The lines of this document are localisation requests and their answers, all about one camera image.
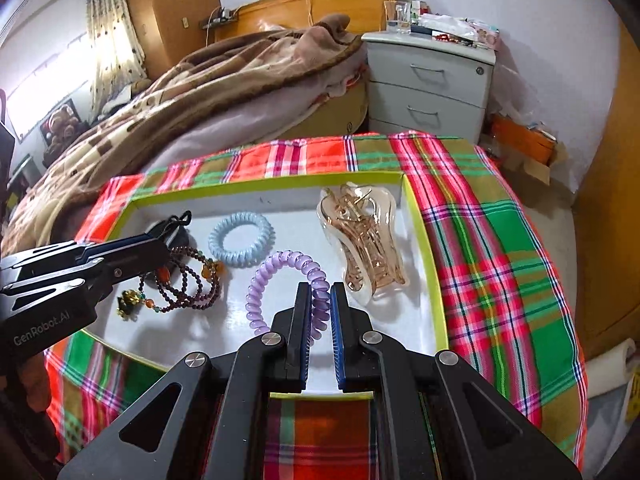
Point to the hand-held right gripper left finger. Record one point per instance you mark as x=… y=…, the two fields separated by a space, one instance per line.
x=302 y=350

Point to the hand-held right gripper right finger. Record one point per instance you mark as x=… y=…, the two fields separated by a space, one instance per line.
x=337 y=350

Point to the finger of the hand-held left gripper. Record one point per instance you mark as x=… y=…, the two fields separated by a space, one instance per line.
x=120 y=246
x=135 y=262

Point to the black wristband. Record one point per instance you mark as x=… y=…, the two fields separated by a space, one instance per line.
x=170 y=237

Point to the translucent pink hair claw clip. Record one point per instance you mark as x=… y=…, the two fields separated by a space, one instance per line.
x=365 y=245

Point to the yellow-green cardboard box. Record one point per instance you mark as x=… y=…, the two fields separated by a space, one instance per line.
x=285 y=225

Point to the teddy bear picture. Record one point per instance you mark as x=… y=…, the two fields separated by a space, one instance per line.
x=60 y=122

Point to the brown patterned blanket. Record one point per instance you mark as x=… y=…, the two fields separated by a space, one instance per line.
x=200 y=105

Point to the red green plaid cloth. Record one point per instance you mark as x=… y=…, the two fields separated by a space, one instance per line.
x=480 y=240

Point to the dotted curtain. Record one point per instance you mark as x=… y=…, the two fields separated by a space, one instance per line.
x=115 y=35

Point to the wooden wardrobe beside curtain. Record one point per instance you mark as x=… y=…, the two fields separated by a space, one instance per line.
x=170 y=10

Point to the power strip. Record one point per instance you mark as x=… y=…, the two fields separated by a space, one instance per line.
x=222 y=19

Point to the white paper roll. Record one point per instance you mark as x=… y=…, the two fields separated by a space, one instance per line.
x=612 y=360

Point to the orange cardboard box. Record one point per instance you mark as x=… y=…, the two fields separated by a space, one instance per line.
x=520 y=140

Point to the grey nightstand with drawers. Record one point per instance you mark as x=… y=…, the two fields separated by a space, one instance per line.
x=430 y=85

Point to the wooden bed headboard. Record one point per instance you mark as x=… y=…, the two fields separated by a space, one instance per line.
x=350 y=2

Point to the clear glass cup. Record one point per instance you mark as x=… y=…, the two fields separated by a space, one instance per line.
x=397 y=17

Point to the large wooden wardrobe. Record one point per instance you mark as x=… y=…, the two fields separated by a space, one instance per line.
x=625 y=160

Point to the tissue pack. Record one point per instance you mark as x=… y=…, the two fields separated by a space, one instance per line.
x=445 y=22

